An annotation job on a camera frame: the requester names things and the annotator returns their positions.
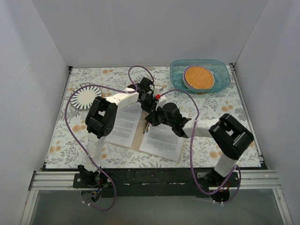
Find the floral table mat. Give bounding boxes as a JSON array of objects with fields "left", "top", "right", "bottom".
[{"left": 45, "top": 67, "right": 249, "bottom": 169}]

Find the metal folder clip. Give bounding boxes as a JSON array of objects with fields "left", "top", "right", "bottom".
[{"left": 142, "top": 122, "right": 151, "bottom": 134}]

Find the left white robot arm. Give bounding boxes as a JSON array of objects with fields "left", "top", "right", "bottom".
[{"left": 78, "top": 77, "right": 159, "bottom": 188}]

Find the aluminium frame rail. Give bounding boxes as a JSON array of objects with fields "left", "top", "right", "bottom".
[{"left": 28, "top": 170, "right": 78, "bottom": 190}]

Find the printed paper sheet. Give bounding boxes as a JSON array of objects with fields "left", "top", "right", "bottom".
[
  {"left": 139, "top": 124, "right": 184, "bottom": 162},
  {"left": 105, "top": 103, "right": 142, "bottom": 148}
]

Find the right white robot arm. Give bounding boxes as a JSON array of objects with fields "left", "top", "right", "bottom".
[{"left": 145, "top": 103, "right": 254, "bottom": 186}]

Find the orange woven round plate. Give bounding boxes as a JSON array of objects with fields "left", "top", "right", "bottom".
[{"left": 182, "top": 65, "right": 215, "bottom": 90}]

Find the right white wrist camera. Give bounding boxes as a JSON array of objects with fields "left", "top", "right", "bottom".
[{"left": 155, "top": 94, "right": 166, "bottom": 109}]

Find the teal plastic container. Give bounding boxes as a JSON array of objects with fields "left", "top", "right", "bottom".
[{"left": 170, "top": 60, "right": 230, "bottom": 93}]

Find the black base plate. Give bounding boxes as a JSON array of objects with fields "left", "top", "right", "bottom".
[{"left": 42, "top": 164, "right": 242, "bottom": 199}]

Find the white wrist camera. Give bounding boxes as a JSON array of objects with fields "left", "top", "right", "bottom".
[
  {"left": 154, "top": 85, "right": 164, "bottom": 95},
  {"left": 155, "top": 94, "right": 166, "bottom": 109}
]

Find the brown cardboard folder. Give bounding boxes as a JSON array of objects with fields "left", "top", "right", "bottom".
[{"left": 105, "top": 103, "right": 189, "bottom": 165}]

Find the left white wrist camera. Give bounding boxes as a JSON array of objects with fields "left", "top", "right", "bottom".
[{"left": 154, "top": 85, "right": 164, "bottom": 95}]

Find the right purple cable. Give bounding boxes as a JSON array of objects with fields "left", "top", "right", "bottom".
[{"left": 159, "top": 89, "right": 241, "bottom": 204}]

